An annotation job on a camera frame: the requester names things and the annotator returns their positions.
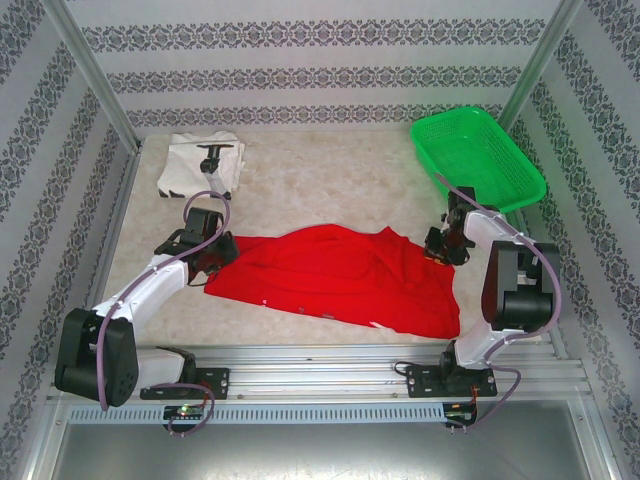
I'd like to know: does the slotted grey cable duct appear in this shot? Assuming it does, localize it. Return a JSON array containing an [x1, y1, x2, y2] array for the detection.
[[69, 402, 446, 424]]

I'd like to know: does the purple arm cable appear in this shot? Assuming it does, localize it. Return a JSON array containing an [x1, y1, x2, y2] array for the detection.
[[433, 173, 564, 431], [97, 190, 216, 440]]

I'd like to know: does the green plastic mesh basket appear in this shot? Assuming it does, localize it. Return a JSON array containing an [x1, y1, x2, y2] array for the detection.
[[409, 106, 547, 215]]

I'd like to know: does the small circuit board green light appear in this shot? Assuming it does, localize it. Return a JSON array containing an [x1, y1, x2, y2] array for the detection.
[[163, 405, 209, 421]]

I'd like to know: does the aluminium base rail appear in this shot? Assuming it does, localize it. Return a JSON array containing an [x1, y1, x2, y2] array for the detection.
[[134, 344, 586, 401]]

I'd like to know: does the red t-shirt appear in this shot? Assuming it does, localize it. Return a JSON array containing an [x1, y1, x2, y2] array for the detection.
[[203, 224, 461, 341]]

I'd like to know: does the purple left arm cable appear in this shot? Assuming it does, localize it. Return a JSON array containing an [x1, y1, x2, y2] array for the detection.
[[97, 190, 216, 440]]

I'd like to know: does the folded white t-shirt black print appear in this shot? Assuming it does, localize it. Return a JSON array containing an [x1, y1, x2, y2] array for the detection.
[[157, 130, 247, 201]]

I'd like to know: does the aluminium frame post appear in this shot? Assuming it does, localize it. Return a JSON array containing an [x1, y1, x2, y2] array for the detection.
[[42, 0, 146, 154], [497, 0, 584, 129]]

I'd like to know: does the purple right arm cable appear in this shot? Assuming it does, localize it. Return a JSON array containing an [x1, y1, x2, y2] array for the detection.
[[433, 173, 564, 431]]

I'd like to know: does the grey metal shelf panel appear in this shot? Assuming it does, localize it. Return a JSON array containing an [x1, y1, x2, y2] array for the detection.
[[29, 399, 621, 480]]

